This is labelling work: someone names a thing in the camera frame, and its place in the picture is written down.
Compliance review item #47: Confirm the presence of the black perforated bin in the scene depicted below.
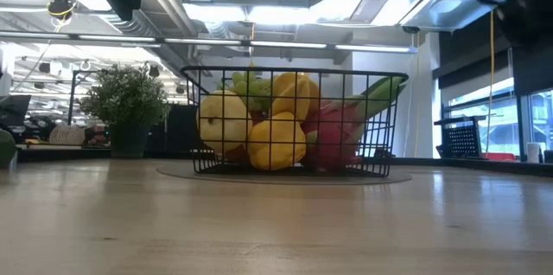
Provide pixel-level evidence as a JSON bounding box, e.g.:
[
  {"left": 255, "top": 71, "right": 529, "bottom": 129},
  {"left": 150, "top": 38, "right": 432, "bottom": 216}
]
[{"left": 434, "top": 114, "right": 488, "bottom": 160}]

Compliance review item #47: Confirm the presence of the black ceiling dome device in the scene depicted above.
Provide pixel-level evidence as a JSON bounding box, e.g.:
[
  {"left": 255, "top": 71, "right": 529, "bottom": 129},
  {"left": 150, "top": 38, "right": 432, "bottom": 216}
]
[{"left": 46, "top": 0, "right": 78, "bottom": 20}]

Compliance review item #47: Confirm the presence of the long linear ceiling light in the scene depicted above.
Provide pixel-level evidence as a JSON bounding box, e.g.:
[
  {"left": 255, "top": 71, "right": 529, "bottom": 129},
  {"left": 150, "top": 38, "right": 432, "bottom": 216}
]
[{"left": 0, "top": 30, "right": 419, "bottom": 54}]

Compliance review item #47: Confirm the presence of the small potted green plant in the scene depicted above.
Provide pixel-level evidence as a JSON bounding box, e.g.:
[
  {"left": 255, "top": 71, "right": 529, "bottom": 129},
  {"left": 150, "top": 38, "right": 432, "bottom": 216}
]
[{"left": 79, "top": 65, "right": 172, "bottom": 159}]

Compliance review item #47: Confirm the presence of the yellow hanging cable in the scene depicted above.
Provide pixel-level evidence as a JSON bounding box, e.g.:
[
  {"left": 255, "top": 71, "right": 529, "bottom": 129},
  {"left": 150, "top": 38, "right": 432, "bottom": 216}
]
[{"left": 486, "top": 6, "right": 496, "bottom": 157}]

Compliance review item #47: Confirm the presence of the white cup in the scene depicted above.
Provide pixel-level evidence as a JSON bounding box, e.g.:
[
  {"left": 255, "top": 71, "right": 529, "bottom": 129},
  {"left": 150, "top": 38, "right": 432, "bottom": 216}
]
[{"left": 526, "top": 141, "right": 542, "bottom": 164}]

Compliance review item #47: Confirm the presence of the round grey mat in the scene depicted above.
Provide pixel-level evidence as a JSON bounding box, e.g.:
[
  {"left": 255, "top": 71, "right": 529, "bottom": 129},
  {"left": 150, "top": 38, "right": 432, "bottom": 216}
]
[{"left": 156, "top": 164, "right": 414, "bottom": 187}]

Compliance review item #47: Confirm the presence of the white woven object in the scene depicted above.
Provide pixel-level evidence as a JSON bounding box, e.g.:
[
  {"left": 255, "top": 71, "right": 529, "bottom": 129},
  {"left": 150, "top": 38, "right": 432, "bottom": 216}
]
[{"left": 48, "top": 124, "right": 86, "bottom": 146}]

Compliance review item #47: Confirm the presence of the black monitor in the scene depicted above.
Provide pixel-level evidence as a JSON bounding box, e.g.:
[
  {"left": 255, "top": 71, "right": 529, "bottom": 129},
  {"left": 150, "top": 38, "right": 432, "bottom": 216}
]
[{"left": 0, "top": 94, "right": 32, "bottom": 128}]

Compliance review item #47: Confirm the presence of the yellow ridged fruit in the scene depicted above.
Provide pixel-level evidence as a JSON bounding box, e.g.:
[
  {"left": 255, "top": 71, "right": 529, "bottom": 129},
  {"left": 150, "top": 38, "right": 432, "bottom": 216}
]
[{"left": 270, "top": 71, "right": 323, "bottom": 123}]

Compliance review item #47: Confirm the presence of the green grape bunch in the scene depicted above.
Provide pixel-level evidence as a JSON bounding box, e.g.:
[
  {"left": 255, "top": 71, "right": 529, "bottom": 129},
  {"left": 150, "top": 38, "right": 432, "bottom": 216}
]
[{"left": 217, "top": 70, "right": 274, "bottom": 114}]

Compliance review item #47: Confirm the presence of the yellow pear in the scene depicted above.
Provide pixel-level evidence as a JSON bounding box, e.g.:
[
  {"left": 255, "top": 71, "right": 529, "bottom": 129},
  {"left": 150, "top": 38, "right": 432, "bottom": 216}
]
[{"left": 196, "top": 90, "right": 254, "bottom": 156}]

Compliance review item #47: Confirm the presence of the black wire basket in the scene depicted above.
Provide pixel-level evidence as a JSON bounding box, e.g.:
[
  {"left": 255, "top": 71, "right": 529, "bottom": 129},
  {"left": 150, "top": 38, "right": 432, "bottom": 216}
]
[{"left": 180, "top": 65, "right": 410, "bottom": 179}]

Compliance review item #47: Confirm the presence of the red flat object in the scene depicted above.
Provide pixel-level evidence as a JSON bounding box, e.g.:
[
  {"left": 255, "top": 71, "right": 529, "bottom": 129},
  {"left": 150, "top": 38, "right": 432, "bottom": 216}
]
[{"left": 483, "top": 151, "right": 518, "bottom": 162}]

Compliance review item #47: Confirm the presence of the red grape bunch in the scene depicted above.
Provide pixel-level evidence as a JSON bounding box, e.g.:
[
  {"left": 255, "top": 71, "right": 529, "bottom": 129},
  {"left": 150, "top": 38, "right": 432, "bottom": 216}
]
[{"left": 220, "top": 143, "right": 251, "bottom": 166}]

